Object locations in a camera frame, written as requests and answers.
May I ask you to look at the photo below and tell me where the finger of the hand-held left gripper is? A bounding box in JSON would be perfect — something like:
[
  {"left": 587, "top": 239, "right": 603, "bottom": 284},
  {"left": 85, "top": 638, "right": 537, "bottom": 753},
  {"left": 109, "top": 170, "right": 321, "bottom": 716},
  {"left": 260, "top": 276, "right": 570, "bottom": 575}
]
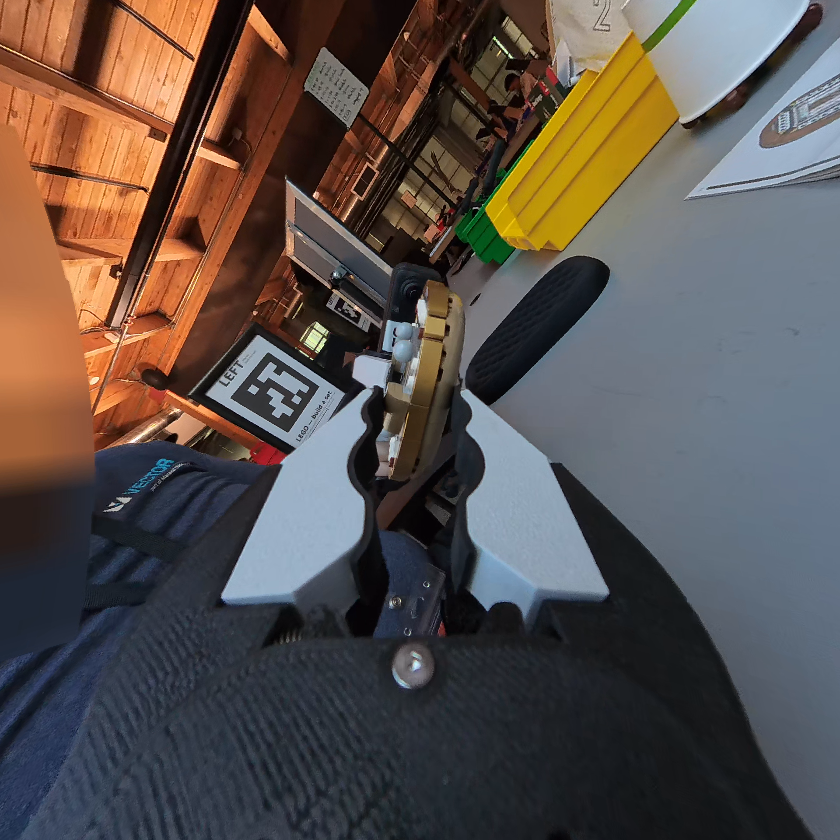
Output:
[{"left": 352, "top": 352, "right": 396, "bottom": 396}]

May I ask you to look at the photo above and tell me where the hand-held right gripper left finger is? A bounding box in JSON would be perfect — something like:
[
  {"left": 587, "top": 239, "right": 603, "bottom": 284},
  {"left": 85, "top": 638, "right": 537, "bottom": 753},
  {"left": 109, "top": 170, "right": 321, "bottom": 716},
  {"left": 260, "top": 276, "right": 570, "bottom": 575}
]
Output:
[{"left": 220, "top": 387, "right": 389, "bottom": 621}]

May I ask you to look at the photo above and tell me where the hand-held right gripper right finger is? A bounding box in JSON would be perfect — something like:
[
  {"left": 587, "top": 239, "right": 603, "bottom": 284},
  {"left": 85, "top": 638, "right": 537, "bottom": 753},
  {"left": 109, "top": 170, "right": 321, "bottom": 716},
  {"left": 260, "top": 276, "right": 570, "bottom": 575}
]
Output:
[{"left": 451, "top": 389, "right": 611, "bottom": 632}]

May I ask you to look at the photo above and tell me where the round gold lego base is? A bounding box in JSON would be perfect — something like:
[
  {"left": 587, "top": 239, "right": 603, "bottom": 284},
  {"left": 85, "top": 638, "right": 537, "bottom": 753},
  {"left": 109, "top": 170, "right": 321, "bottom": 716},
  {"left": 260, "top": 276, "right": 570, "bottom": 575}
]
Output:
[{"left": 377, "top": 279, "right": 467, "bottom": 483}]

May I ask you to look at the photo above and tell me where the lego instruction booklet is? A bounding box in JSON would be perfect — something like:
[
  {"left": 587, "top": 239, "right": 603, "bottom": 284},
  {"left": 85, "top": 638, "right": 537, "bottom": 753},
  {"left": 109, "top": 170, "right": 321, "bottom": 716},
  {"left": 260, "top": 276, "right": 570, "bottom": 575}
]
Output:
[{"left": 684, "top": 36, "right": 840, "bottom": 201}]

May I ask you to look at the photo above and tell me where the grey framed panel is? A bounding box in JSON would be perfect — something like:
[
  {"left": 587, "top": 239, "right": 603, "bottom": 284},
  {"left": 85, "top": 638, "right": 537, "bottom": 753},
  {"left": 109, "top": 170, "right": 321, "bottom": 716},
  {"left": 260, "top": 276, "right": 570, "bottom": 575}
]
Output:
[{"left": 284, "top": 177, "right": 395, "bottom": 311}]

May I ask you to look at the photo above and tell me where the green plastic bin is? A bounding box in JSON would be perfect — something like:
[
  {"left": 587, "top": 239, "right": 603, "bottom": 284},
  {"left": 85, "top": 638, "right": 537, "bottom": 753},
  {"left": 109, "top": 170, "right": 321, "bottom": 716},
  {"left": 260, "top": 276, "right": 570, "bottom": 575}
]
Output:
[{"left": 455, "top": 141, "right": 536, "bottom": 266}]

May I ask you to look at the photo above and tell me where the black quilted wrist rest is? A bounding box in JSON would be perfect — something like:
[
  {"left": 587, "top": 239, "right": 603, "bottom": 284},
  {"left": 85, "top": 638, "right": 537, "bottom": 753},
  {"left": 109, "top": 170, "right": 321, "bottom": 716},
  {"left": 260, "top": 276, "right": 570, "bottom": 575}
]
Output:
[{"left": 465, "top": 256, "right": 611, "bottom": 406}]

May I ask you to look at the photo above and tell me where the person's navy shirt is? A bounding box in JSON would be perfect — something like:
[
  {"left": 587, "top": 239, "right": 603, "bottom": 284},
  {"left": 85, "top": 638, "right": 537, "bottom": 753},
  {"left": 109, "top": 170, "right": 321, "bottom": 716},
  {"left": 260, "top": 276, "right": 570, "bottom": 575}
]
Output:
[{"left": 0, "top": 441, "right": 284, "bottom": 840}]

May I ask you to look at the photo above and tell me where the white hanging sign board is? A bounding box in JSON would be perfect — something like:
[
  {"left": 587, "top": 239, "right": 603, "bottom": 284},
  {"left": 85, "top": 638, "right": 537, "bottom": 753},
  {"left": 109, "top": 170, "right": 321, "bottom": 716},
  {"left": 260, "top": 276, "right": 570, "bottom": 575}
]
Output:
[{"left": 303, "top": 47, "right": 370, "bottom": 130}]

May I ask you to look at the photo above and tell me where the yellow plastic bin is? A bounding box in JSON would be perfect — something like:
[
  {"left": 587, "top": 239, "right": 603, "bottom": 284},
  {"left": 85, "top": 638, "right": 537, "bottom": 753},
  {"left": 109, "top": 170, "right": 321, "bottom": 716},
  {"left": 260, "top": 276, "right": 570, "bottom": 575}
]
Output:
[{"left": 486, "top": 29, "right": 681, "bottom": 252}]

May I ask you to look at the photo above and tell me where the white numbered paper bag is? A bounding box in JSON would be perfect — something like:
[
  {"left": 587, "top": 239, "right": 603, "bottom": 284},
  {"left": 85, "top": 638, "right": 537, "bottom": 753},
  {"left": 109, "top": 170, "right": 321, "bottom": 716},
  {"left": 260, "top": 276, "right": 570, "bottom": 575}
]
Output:
[{"left": 546, "top": 0, "right": 632, "bottom": 74}]

